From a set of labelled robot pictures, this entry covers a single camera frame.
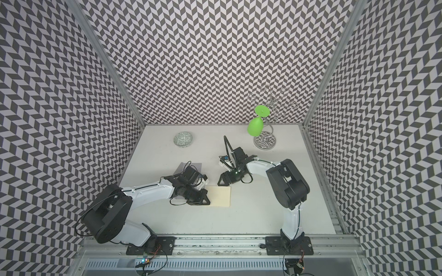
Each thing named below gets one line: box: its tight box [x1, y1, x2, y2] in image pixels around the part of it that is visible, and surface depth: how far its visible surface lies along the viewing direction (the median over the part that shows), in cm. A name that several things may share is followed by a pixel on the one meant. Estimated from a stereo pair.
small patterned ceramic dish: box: [173, 131, 193, 149], surface depth 110 cm
